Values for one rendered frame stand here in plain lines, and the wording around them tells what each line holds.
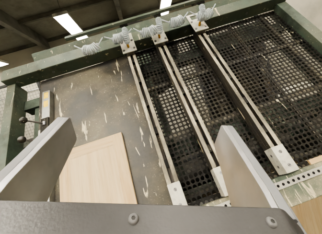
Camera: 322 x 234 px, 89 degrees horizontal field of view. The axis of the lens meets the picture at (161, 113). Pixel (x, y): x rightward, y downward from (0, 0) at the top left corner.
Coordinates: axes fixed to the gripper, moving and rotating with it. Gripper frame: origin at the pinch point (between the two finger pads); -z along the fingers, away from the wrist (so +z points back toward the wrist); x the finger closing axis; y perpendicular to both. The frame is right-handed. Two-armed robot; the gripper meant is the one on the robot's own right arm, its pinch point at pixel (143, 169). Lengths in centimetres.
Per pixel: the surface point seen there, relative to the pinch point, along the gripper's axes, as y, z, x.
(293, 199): 60, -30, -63
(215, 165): 56, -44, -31
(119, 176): 70, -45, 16
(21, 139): 58, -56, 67
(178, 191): 64, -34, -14
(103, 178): 72, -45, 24
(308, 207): 90, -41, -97
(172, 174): 64, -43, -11
